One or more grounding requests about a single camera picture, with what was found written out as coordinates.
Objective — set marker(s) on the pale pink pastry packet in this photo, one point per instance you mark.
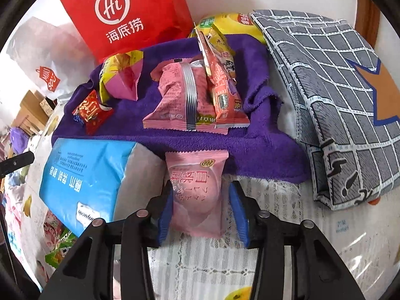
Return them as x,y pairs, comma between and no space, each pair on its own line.
197,193

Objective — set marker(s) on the yellow and pink snack packet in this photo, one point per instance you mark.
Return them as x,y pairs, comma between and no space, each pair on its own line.
122,75

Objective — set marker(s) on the wooden chair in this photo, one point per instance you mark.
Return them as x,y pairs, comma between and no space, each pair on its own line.
29,115

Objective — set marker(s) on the grey checked cloth with star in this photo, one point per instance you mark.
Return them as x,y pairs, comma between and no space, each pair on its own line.
328,84

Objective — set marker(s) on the red stick snack packet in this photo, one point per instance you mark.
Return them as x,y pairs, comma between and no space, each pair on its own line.
223,97

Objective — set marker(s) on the small red snack packet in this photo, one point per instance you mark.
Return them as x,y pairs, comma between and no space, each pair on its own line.
93,112

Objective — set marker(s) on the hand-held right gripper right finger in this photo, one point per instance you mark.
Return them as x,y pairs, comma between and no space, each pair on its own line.
239,215

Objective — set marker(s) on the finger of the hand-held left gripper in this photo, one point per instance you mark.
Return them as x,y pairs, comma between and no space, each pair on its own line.
18,161

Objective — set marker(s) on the large yellow snack bag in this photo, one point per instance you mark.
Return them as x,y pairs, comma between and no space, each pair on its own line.
231,22

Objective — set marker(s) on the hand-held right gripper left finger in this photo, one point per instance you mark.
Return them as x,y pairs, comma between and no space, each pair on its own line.
165,212

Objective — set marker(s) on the purple plastic bag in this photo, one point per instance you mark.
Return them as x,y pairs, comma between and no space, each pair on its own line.
18,139

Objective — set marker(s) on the fruit print tablecloth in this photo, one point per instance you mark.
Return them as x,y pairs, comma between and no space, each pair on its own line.
203,265

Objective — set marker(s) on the white plastic shopping bag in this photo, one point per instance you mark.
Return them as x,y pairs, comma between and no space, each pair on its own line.
37,56

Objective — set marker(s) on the green snack packet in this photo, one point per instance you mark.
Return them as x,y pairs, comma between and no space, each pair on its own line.
61,250

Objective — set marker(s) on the purple towel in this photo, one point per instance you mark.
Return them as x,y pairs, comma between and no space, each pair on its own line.
265,150

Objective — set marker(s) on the brown wooden door frame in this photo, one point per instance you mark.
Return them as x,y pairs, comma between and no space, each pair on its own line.
367,15

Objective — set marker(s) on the red paper bag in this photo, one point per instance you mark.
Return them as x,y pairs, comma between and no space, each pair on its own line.
131,15

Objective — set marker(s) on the blue tissue pack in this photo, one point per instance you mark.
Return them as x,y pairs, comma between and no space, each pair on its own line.
90,181

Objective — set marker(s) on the patterned cardboard box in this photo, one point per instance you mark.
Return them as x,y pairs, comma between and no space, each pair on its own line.
48,106

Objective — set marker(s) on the pink snack packet silver seam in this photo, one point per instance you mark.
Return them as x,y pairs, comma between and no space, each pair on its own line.
172,100

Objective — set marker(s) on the red and white snack packet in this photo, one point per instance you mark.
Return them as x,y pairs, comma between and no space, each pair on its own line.
53,228

